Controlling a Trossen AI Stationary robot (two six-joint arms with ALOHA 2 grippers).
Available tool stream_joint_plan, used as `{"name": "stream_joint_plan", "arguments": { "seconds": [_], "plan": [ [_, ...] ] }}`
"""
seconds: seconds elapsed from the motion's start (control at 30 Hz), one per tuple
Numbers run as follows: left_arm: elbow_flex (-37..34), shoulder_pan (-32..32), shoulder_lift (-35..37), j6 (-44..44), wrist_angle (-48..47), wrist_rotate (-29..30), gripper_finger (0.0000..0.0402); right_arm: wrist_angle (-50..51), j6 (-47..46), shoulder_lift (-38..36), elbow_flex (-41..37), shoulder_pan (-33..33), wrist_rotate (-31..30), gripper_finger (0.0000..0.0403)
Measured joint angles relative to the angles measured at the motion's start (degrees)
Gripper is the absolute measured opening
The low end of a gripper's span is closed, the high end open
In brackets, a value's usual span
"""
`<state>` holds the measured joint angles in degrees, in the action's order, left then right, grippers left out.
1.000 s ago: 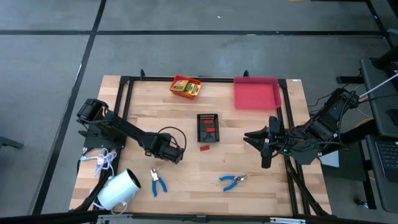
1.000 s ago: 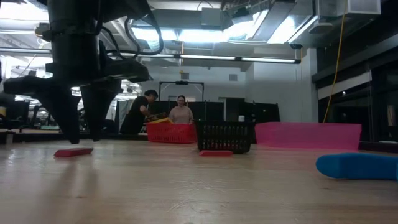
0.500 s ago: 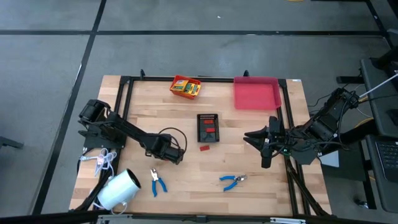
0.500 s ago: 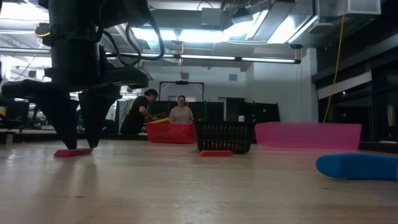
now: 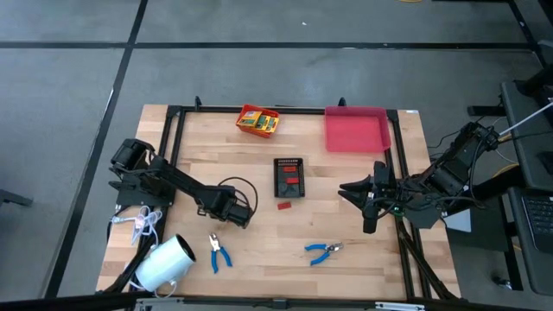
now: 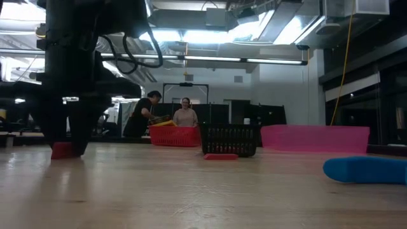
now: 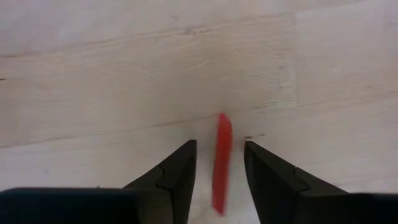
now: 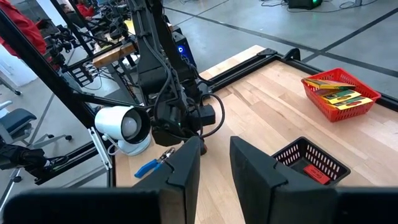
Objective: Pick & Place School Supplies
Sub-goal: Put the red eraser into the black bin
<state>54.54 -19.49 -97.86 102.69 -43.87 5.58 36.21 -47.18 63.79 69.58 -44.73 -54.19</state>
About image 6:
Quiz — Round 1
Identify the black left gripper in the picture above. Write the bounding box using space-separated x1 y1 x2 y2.
0 34 142 156

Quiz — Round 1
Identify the blue-handled hole punch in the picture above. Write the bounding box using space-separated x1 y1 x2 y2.
322 155 407 185

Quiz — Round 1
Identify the white ceiling vent box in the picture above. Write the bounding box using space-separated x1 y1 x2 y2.
323 0 390 17

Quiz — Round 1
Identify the silver ceiling duct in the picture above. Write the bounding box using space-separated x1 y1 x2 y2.
146 0 325 45

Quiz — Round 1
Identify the black background gantry frame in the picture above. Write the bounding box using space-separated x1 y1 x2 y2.
162 82 210 104

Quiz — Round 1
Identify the person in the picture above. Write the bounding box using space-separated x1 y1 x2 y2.
172 97 199 128
123 90 163 139

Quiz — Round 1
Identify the red eraser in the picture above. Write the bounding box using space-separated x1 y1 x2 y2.
203 153 239 161
50 142 81 160

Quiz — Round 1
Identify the black partition wall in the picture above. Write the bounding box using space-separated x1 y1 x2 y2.
152 103 287 125

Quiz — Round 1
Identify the black slotted plastic basket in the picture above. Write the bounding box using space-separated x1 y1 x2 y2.
199 123 259 158

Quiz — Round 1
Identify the pink plastic tray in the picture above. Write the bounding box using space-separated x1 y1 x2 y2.
260 124 371 155

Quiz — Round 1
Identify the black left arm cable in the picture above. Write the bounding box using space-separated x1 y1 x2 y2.
100 28 164 76

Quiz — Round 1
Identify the yellow cable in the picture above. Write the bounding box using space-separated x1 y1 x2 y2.
329 0 356 127

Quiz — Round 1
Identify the red slotted plastic basket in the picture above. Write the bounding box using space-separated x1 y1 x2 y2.
148 125 202 148

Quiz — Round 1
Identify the long ceiling light bar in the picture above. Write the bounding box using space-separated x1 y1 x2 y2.
100 53 308 66

